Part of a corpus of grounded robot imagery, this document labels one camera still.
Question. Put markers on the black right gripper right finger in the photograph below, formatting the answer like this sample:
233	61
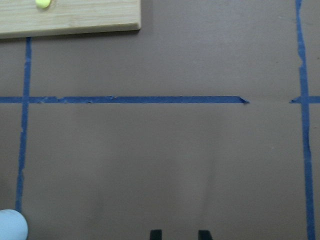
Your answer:
204	235

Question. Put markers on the bamboo cutting board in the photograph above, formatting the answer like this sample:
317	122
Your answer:
23	18

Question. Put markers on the light blue plastic cup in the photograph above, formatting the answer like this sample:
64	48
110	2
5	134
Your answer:
13	225

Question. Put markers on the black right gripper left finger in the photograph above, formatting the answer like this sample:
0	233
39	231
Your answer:
155	234

